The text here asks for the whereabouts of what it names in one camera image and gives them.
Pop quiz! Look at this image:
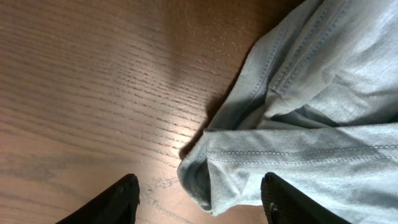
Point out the light blue t-shirt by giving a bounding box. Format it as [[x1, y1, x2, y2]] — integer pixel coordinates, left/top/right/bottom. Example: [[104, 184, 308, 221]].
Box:
[[177, 0, 397, 223]]

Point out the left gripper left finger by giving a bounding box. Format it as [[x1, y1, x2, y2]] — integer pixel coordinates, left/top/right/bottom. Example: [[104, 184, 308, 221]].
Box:
[[57, 174, 140, 224]]

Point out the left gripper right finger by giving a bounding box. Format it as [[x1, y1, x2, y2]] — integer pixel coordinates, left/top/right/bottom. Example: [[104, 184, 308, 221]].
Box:
[[261, 172, 349, 224]]

